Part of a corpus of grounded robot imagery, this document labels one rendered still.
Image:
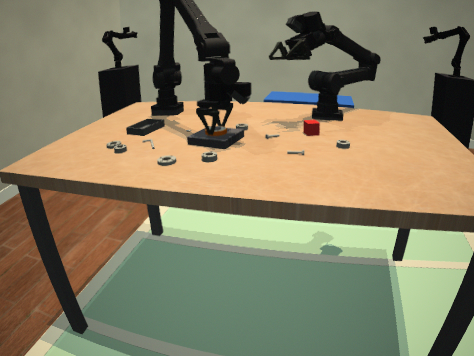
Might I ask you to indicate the red block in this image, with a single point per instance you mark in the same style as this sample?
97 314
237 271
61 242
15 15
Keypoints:
311 128

